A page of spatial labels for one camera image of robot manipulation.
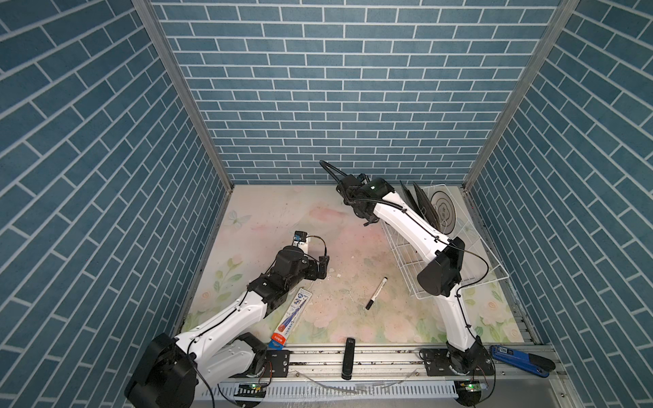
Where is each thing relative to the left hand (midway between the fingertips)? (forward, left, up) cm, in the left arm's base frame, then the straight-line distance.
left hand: (319, 256), depth 83 cm
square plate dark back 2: (+17, -39, +6) cm, 42 cm away
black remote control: (-30, -9, -7) cm, 32 cm away
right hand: (+15, -22, +11) cm, 29 cm away
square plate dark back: (+19, -33, +7) cm, 38 cm away
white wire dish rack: (+3, -61, -12) cm, 62 cm away
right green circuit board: (-36, -43, -14) cm, 58 cm away
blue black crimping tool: (-31, -62, -8) cm, 70 cm away
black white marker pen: (-10, -18, -12) cm, 24 cm away
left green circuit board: (-34, +19, -16) cm, 42 cm away
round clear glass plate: (+21, -50, -2) cm, 54 cm away
